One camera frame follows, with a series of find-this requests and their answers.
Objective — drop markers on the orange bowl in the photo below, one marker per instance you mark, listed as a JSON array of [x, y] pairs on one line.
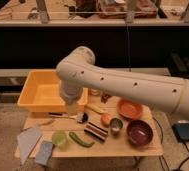
[[129, 109]]

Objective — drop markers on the green plastic cup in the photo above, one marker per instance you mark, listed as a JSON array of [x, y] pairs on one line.
[[59, 139]]

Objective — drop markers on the grey folded cloth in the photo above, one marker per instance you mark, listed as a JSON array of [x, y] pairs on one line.
[[27, 141]]

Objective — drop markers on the brown grape cluster toy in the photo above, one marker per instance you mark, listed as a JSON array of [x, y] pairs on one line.
[[105, 97]]

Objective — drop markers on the yellow banana toy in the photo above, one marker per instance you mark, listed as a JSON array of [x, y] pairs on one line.
[[95, 108]]

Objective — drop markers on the black foot pedal box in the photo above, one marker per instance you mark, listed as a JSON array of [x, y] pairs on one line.
[[181, 131]]

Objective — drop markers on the wooden handled fork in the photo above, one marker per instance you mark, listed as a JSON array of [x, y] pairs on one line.
[[41, 124]]

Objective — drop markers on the white paper cup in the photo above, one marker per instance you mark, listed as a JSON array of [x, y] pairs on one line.
[[94, 92]]

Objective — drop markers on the dark red bowl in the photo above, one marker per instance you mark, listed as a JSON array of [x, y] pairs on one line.
[[139, 133]]

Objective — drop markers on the blue sponge cloth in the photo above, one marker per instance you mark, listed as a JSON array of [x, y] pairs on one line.
[[44, 153]]

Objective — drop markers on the striped dark sponge block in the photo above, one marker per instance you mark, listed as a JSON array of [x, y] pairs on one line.
[[96, 131]]

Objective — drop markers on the small metal cup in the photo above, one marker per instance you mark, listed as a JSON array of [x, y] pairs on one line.
[[115, 126]]

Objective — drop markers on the black dish brush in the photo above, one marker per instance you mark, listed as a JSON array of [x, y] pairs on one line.
[[80, 117]]

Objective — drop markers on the orange toy fruit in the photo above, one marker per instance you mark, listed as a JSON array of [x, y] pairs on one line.
[[105, 119]]

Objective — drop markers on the green chili pepper toy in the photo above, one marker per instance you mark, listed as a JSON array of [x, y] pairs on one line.
[[79, 141]]

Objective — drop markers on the yellow plastic bin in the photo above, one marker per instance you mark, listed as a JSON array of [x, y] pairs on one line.
[[40, 92]]

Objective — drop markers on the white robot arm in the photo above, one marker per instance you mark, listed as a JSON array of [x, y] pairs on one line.
[[77, 70]]

